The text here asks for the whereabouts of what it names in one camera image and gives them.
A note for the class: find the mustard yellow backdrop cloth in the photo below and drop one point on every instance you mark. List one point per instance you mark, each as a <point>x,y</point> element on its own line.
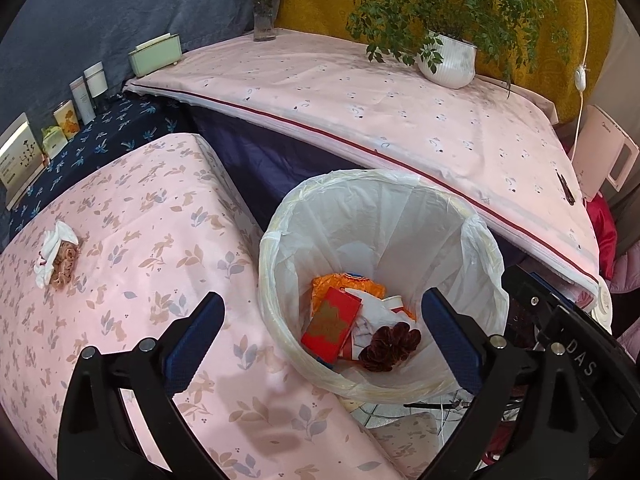
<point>320,5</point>

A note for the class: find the red gold-patterned paper packet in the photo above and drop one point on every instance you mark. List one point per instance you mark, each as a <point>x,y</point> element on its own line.
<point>332,322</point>

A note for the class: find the dark blue floral cloth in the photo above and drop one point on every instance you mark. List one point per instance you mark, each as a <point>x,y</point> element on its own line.
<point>115,130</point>

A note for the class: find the white and gold card box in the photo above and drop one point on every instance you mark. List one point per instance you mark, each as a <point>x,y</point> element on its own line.
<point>20,160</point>

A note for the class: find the green plant in white pot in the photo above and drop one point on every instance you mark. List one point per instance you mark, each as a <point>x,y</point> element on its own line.
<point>450,60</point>

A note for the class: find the orange snack wrapper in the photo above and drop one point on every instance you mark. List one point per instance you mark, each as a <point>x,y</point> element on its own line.
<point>345,282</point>

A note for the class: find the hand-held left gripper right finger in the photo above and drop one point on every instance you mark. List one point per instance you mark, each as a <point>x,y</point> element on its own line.
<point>450,345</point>

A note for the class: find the glass vase with pink flowers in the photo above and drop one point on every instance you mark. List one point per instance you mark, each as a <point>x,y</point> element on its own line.
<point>264,15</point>

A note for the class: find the red cloth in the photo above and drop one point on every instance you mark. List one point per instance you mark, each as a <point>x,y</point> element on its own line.
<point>602,235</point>

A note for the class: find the pink padded garment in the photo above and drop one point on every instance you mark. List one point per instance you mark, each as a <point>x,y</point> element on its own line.
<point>629,300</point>

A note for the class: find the small green box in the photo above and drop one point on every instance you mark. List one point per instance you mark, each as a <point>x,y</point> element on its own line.
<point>54,141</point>

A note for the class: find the pink tablecloth with red stripe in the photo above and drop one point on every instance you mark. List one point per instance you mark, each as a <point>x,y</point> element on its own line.
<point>350,105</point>

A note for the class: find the plain navy cloth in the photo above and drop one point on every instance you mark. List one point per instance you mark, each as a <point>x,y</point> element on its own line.
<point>240,155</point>

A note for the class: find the blue velvet curtain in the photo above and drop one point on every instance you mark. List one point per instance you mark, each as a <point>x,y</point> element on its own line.
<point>125,5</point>

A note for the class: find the white round device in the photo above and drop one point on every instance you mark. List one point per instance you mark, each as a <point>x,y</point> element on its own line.
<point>603,305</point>

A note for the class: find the bin with white plastic liner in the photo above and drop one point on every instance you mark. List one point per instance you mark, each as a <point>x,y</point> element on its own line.
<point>380,220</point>

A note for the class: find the pale green tissue box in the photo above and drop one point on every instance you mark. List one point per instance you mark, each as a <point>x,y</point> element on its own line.
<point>155,55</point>

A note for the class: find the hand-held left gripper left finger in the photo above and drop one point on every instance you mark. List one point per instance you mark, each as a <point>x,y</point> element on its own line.
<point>197,345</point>

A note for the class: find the short white jar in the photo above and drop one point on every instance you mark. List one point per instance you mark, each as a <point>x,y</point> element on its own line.
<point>96,82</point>

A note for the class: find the yellow printed tin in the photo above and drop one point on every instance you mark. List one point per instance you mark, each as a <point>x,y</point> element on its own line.
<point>66,120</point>

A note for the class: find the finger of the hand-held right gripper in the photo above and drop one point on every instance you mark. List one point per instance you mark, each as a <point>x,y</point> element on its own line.
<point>525,295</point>

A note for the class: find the beige flower with white cloth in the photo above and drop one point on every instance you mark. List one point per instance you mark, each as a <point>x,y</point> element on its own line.
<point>59,260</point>

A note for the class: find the tall white bottle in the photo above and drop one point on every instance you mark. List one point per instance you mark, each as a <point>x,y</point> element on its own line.
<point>82,102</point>

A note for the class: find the white crumpled tissue paper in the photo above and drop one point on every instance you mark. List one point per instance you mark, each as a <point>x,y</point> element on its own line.
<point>372,320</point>

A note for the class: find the pink leaf-print cloth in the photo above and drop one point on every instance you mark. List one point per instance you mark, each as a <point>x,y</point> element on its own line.
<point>150,240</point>

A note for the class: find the large red paper cup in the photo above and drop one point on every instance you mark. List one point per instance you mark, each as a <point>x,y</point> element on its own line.
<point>400,306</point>

